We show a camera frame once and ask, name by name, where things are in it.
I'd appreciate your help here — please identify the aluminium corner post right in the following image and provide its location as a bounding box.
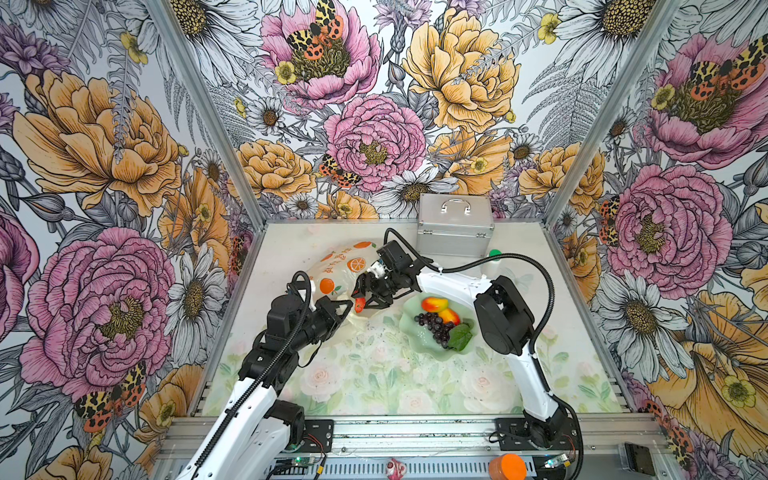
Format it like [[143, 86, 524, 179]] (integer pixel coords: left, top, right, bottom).
[[543, 0, 683, 228]]

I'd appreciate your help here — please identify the black corrugated cable left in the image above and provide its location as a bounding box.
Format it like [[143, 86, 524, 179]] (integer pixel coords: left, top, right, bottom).
[[188, 271, 313, 480]]

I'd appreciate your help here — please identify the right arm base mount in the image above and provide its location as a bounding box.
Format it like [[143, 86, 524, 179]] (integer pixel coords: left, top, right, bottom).
[[488, 417, 581, 451]]

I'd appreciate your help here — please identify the cream translucent plastic bag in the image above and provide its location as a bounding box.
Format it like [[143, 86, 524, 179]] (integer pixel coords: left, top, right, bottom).
[[307, 240, 379, 301]]

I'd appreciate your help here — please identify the black corrugated cable right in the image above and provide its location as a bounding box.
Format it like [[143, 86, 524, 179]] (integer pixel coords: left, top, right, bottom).
[[383, 227, 584, 480]]

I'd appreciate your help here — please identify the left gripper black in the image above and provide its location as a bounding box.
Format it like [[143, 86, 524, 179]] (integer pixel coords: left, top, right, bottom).
[[291, 296, 353, 350]]

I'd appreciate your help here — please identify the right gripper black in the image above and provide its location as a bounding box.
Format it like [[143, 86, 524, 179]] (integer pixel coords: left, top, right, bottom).
[[347, 266, 404, 309]]

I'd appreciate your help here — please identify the aluminium corner post left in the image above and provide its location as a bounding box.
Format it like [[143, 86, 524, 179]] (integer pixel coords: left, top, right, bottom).
[[148, 1, 266, 233]]

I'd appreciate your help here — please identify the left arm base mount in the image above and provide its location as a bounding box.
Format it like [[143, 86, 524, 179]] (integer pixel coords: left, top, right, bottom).
[[296, 418, 335, 454]]

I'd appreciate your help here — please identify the black corrugated cable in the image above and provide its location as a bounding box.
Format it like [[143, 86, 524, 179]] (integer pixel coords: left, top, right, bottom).
[[383, 227, 584, 480], [188, 271, 313, 480]]

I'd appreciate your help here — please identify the orange round cap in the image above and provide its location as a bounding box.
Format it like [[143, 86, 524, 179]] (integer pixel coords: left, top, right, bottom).
[[488, 453, 527, 480]]

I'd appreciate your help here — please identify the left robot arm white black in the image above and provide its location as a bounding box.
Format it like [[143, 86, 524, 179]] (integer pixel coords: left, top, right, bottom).
[[178, 293, 355, 479]]

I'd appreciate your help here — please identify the light green wavy plate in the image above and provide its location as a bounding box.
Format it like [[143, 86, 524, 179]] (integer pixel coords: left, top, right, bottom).
[[398, 293, 480, 361]]

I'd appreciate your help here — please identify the pink white small figure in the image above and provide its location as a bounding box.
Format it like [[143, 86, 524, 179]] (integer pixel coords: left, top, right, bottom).
[[385, 458, 407, 480]]

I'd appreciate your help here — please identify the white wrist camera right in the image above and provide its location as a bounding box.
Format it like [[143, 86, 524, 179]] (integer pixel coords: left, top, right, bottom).
[[367, 260, 386, 278]]

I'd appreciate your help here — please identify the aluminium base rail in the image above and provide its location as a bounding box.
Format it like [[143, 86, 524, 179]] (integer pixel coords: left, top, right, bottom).
[[154, 413, 684, 479]]

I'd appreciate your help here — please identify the green leaf grape bunch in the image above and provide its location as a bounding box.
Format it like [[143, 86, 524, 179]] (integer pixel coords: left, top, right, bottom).
[[414, 312, 474, 352]]

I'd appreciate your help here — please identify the silver aluminium case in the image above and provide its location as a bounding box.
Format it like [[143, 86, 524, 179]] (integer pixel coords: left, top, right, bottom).
[[417, 194, 495, 258]]

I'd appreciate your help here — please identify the black device on rail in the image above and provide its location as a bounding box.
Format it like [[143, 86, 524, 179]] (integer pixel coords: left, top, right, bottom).
[[619, 442, 656, 477]]

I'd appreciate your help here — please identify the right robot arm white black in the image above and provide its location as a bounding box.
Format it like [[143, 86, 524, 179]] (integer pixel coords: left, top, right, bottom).
[[352, 241, 569, 449]]

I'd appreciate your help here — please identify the aluminium corner post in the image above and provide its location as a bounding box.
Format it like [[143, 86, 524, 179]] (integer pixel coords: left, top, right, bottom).
[[148, 1, 266, 233], [543, 0, 683, 228]]

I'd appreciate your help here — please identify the yellow red mango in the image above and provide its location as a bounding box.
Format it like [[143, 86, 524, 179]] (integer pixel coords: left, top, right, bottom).
[[438, 308, 461, 326], [421, 297, 450, 313]]

